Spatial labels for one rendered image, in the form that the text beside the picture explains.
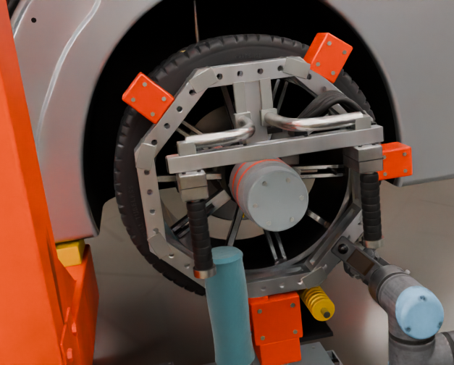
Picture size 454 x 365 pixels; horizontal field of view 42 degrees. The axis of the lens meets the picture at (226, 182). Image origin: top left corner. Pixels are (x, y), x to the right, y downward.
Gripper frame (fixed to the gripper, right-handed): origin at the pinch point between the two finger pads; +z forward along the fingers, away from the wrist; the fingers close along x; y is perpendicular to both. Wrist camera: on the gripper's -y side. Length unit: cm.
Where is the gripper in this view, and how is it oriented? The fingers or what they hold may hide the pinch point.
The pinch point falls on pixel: (347, 247)
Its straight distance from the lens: 151.5
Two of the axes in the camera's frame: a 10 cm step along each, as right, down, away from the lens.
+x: 6.1, -7.9, -0.8
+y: 7.7, 5.7, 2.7
